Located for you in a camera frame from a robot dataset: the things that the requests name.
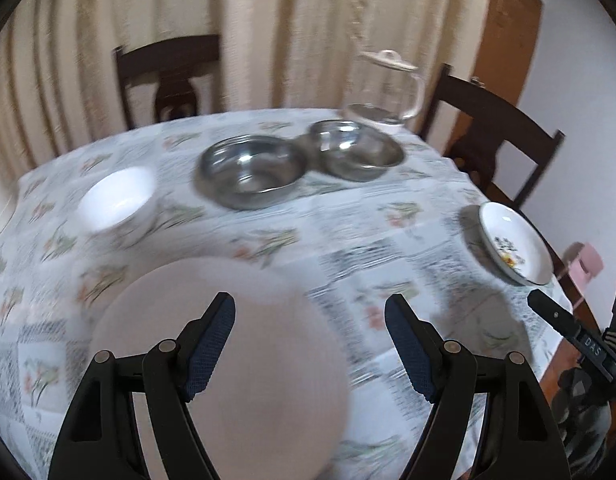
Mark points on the small stainless steel bowl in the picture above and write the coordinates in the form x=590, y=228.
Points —
x=355, y=147

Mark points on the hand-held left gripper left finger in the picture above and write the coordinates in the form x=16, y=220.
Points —
x=210, y=345

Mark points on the white printed ceramic bowl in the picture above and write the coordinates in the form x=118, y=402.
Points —
x=118, y=195

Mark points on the floral lace print tablecloth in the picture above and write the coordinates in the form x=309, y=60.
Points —
x=363, y=260

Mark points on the brown wooden door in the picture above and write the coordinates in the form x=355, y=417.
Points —
x=508, y=25

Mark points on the pink plastic stool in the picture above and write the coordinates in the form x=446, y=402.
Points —
x=585, y=260

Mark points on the white plate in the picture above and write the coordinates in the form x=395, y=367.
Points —
x=268, y=360

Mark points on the dark wooden chair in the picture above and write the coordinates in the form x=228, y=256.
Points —
x=488, y=105
x=163, y=55

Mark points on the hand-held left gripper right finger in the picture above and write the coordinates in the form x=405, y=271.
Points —
x=413, y=355

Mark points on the dark-rimmed flower print dish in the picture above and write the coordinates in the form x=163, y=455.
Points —
x=508, y=240

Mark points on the cream curtain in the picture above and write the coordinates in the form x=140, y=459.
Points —
x=288, y=20

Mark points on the large stainless steel bowl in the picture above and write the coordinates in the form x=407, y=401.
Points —
x=248, y=165

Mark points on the glass electric kettle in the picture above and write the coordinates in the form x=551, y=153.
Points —
x=383, y=90

